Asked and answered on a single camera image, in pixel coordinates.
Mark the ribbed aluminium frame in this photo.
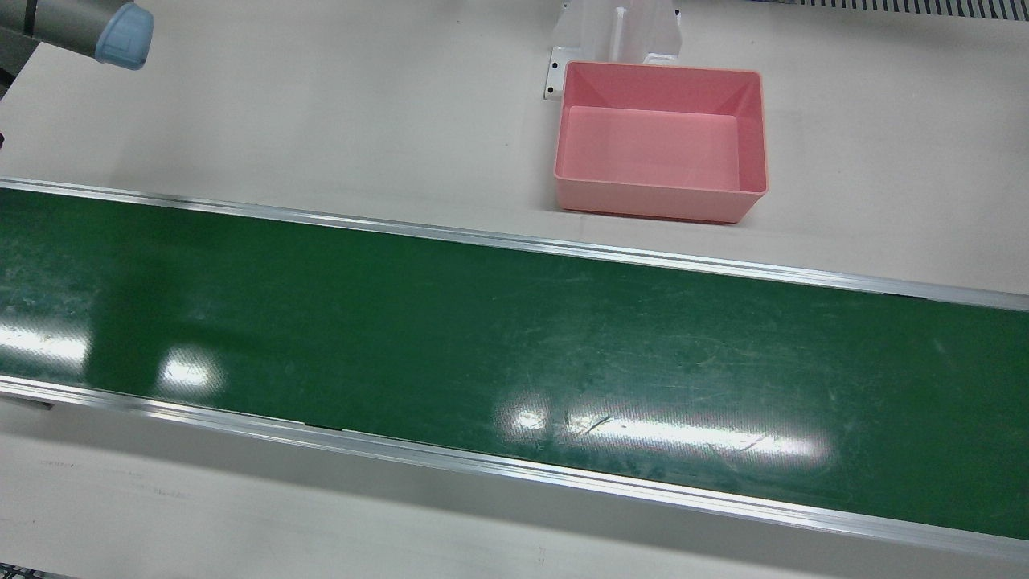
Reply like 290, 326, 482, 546
756, 0, 1029, 21

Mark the pink plastic box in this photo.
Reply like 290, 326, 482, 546
554, 60, 769, 224

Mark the white robot mount bracket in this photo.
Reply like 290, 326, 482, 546
544, 0, 684, 101

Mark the green conveyor belt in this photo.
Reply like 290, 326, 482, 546
0, 178, 1029, 561

